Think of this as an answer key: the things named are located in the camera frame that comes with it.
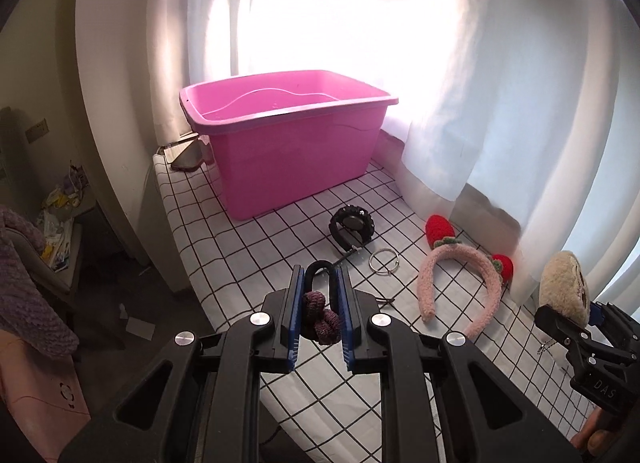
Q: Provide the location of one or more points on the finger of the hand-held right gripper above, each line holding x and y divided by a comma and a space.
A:
596, 314
557, 324

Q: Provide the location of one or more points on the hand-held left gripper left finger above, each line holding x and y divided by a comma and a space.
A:
295, 313

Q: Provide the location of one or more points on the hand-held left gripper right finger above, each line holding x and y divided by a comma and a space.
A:
347, 323

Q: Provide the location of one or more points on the black hair pin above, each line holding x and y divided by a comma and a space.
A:
385, 300

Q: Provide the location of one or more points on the small silver bangle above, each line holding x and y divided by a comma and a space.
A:
371, 262

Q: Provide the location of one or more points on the pink fuzzy strawberry headband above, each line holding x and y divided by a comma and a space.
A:
430, 288

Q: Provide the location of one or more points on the black wrist watch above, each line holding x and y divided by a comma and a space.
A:
350, 221

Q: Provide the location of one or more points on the pink plastic bin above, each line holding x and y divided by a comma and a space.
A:
290, 163

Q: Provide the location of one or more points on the person's right hand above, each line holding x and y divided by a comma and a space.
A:
592, 443

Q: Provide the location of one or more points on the cream thick curtain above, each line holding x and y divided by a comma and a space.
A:
590, 168

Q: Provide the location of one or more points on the white paper scrap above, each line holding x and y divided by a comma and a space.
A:
140, 329

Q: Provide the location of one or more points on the pile of papers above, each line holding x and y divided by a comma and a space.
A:
60, 238

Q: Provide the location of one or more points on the purple knitted blanket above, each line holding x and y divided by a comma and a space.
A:
30, 293

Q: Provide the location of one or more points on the white sheer curtain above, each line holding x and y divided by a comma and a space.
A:
475, 68

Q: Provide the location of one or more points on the wall socket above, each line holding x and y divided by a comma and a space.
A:
37, 129

